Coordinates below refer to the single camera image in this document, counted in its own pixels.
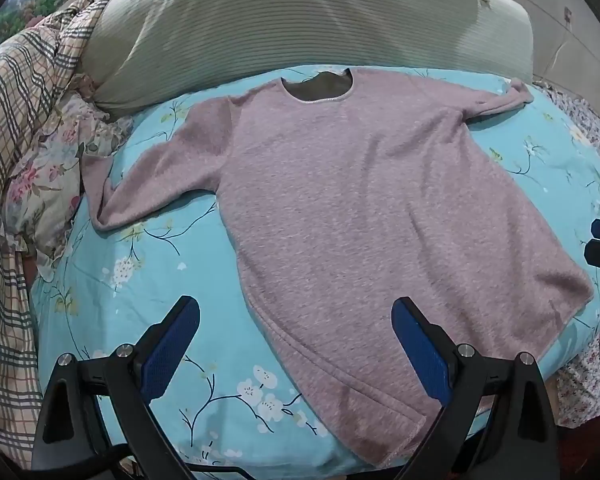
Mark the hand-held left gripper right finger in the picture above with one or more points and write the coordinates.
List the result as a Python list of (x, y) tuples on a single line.
[(420, 345)]

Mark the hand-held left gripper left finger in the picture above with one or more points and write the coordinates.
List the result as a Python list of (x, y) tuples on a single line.
[(172, 345)]

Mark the pink knit sweater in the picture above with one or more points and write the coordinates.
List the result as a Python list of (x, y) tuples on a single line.
[(340, 200)]

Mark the blue floral bedsheet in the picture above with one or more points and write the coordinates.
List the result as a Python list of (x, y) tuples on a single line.
[(130, 310)]

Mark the small-flower print cloth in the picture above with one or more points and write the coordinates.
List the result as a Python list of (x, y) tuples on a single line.
[(590, 120)]

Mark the floral ruffled pillow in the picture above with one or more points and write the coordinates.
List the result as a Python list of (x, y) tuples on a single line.
[(50, 160)]

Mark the plaid blanket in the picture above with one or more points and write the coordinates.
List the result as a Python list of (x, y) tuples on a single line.
[(10, 110)]

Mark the grey-green ribbed pillow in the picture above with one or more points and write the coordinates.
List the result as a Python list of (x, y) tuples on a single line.
[(280, 20)]

